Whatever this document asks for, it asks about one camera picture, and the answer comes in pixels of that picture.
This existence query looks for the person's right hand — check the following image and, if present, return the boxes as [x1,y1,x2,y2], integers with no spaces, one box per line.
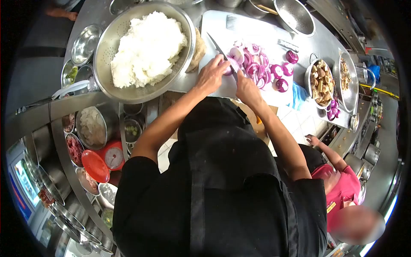
[235,70,263,108]

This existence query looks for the person's left hand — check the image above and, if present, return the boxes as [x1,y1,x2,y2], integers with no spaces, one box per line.
[196,54,232,96]

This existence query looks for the person's left fingers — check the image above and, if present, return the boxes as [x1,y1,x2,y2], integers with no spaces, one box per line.
[209,54,232,77]

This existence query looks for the person's right fingers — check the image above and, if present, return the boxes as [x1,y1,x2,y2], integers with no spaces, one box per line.
[236,70,249,89]

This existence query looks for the kitchen knife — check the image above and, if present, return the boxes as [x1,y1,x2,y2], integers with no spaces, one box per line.
[207,32,239,82]

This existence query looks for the red onion half being cut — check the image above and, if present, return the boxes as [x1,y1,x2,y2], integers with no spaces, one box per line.
[224,60,240,76]

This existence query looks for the pile of sliced red onion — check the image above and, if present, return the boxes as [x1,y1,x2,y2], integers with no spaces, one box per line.
[227,40,274,90]

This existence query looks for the brown cloth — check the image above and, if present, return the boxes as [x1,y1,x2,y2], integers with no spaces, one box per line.
[186,27,207,73]

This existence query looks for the white cutting board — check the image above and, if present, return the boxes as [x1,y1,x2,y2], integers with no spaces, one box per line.
[198,10,295,107]

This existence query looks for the cardboard box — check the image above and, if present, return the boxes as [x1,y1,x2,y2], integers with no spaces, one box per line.
[232,100,279,146]

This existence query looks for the blue cloth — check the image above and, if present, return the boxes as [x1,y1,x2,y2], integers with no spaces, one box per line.
[288,81,309,111]

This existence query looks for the steel pot with wooden spoon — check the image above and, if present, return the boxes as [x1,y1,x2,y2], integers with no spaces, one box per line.
[243,0,278,19]

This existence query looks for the heap of white cooked rice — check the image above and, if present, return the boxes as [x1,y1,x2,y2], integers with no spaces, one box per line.
[110,11,188,89]

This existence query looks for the steel pot of brown chunks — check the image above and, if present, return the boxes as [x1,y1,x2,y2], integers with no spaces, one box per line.
[304,53,335,110]

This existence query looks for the empty steel colander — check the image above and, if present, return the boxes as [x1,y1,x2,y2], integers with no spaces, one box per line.
[274,0,316,37]

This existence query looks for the steel bowl of fried pieces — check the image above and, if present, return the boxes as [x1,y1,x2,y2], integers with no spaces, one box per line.
[338,51,360,114]

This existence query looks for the steel bowl of green pieces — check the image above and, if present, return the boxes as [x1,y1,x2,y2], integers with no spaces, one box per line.
[124,118,143,144]

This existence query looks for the large steel colander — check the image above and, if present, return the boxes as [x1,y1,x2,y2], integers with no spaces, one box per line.
[93,2,197,104]

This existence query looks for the person's body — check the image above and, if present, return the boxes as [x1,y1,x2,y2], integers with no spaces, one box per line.
[112,96,328,257]

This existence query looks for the small empty steel bowl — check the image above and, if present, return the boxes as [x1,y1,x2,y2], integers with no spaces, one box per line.
[71,24,103,67]

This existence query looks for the steel pot of white pieces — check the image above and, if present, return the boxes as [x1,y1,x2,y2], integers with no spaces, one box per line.
[75,105,120,151]

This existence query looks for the red kitchen scale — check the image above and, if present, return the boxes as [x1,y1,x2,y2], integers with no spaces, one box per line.
[81,140,125,184]

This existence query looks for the steel bowl of green vegetables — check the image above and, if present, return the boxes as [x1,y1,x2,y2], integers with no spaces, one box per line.
[61,59,78,89]

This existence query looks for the white plastic ladle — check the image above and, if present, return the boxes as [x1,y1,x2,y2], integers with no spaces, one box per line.
[51,80,91,100]

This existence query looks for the steel bowl of red meat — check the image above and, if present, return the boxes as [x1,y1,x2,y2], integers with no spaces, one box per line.
[65,133,85,168]

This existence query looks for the steel bowl of pink meat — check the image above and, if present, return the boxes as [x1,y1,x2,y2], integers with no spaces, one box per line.
[76,167,100,196]

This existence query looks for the stack of steel trays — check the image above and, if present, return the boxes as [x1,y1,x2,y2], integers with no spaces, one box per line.
[22,133,115,256]

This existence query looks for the glass door fridge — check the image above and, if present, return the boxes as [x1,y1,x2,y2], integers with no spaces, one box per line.
[6,150,43,224]

